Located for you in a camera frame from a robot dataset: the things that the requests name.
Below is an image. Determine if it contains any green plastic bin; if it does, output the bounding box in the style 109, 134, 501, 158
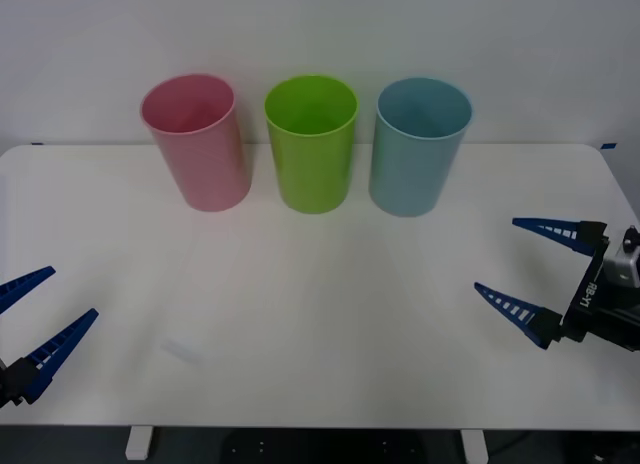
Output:
263, 73, 360, 216

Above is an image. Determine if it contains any pale blue plastic bin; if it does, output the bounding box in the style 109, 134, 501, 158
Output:
368, 76, 474, 219

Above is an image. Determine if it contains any pink plastic bin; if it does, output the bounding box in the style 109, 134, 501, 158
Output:
138, 72, 253, 214

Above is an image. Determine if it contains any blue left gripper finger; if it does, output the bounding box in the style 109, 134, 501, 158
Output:
0, 266, 57, 316
5, 307, 100, 406

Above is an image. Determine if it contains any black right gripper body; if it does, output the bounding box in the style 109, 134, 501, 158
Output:
559, 236, 640, 354

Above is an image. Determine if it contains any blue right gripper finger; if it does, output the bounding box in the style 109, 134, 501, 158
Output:
511, 216, 609, 258
473, 281, 564, 352

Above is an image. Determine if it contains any white table leg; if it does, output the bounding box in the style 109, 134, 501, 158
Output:
459, 428, 490, 462
124, 426, 152, 461

